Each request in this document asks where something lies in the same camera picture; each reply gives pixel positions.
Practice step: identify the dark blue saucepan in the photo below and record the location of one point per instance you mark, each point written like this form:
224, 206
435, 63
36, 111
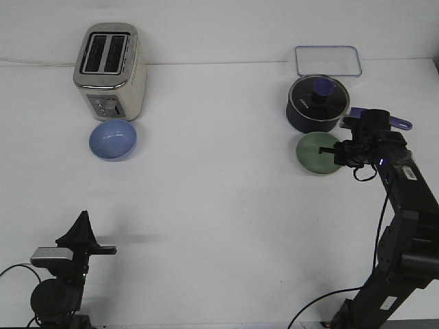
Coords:
307, 125

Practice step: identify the clear container lid blue rim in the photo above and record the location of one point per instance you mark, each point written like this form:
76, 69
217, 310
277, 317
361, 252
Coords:
331, 60

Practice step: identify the glass pot lid blue knob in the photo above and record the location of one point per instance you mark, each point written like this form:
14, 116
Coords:
318, 98

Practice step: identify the green bowl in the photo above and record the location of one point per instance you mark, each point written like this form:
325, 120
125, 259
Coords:
308, 155

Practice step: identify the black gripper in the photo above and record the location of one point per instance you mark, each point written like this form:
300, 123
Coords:
361, 149
82, 242

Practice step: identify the blue bowl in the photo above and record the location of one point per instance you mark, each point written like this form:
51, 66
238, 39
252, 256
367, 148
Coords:
113, 141

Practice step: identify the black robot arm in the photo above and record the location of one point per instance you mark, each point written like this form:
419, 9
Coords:
407, 252
57, 300

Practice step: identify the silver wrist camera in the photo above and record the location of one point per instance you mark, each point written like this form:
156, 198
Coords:
371, 119
48, 257

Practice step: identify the silver two-slot toaster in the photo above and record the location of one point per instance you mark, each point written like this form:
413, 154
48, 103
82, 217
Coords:
110, 71

